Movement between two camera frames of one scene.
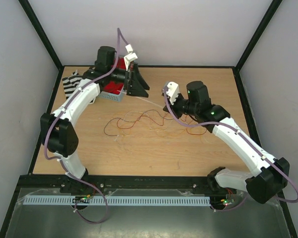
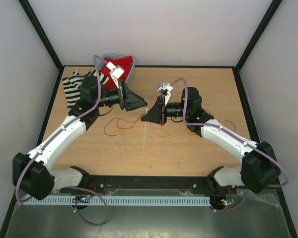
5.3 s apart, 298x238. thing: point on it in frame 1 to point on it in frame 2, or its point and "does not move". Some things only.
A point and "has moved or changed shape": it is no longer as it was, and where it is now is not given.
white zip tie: [144, 99] has moved or changed shape
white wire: [149, 125] to [158, 129]
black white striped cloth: [71, 83] does not move
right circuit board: [227, 202] does not move
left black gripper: [137, 86] to [132, 101]
